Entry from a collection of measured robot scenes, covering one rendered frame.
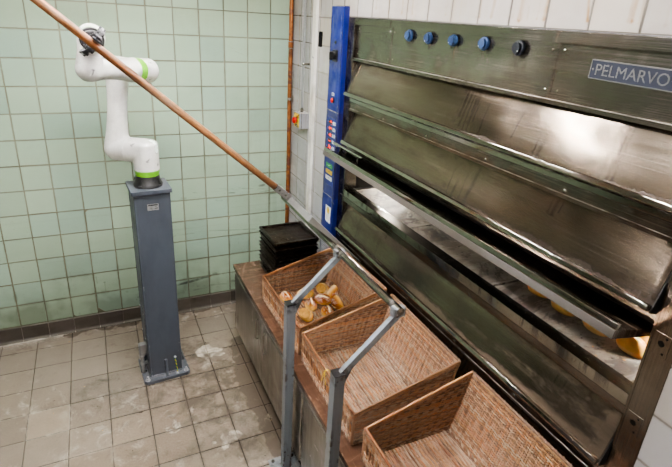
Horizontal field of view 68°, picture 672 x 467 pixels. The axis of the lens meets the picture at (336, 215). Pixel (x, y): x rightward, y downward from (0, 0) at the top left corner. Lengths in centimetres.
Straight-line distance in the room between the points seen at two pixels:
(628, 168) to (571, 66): 35
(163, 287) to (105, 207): 78
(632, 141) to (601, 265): 35
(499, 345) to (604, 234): 62
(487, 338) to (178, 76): 239
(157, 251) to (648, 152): 234
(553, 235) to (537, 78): 49
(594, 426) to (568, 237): 57
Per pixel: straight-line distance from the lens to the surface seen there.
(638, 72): 152
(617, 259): 157
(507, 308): 190
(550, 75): 170
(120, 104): 285
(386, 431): 202
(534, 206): 174
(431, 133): 213
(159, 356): 327
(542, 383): 188
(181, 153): 348
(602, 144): 157
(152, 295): 304
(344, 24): 278
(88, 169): 347
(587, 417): 180
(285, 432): 260
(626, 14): 155
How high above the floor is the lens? 210
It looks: 22 degrees down
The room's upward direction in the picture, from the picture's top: 4 degrees clockwise
